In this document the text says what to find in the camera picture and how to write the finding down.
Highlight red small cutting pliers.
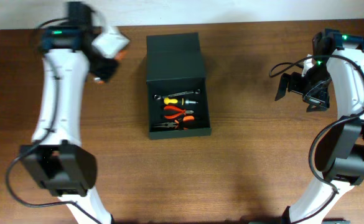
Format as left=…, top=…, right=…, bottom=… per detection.
left=164, top=105, right=194, bottom=119

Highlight black gift box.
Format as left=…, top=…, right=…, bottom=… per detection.
left=146, top=32, right=212, bottom=140

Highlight chrome blue ratchet wrench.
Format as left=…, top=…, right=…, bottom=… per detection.
left=153, top=89, right=201, bottom=100

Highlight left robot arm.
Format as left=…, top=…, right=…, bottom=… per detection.
left=17, top=1, right=129, bottom=223

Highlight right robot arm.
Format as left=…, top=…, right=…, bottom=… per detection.
left=269, top=29, right=364, bottom=223

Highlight yellow black stubby screwdriver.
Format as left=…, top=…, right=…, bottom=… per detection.
left=163, top=98, right=198, bottom=106

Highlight orange black long-nose pliers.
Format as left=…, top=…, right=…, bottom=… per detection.
left=152, top=116, right=196, bottom=129

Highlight orange socket bit holder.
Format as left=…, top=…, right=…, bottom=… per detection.
left=92, top=50, right=127, bottom=83

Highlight right black cable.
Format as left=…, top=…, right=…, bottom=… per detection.
left=268, top=54, right=364, bottom=224

